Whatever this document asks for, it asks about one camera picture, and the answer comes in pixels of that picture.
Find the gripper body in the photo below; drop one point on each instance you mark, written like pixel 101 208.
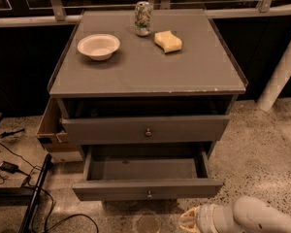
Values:
pixel 206 217

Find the grey drawer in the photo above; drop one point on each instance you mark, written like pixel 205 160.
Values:
pixel 141 120
pixel 146 172

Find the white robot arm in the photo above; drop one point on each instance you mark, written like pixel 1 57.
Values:
pixel 245 215

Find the grey top drawer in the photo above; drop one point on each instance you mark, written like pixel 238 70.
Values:
pixel 141 120

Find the grey drawer cabinet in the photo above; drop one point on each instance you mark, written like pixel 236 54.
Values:
pixel 139 68

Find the black bar on floor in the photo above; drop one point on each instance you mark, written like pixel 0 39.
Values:
pixel 36 190

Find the cardboard box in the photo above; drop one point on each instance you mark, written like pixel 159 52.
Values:
pixel 54 138

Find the yellow sponge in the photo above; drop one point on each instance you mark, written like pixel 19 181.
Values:
pixel 167 41

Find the black power adapter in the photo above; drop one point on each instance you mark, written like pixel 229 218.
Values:
pixel 8 167

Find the white pillar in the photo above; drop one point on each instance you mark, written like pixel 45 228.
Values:
pixel 277 81

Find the white bowl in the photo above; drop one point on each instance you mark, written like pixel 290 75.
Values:
pixel 98 47

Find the black plug on floor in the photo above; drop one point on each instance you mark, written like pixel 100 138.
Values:
pixel 6 134

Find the floral drink can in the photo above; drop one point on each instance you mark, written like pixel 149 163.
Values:
pixel 143 12

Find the metal railing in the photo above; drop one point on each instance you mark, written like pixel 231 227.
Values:
pixel 58 4

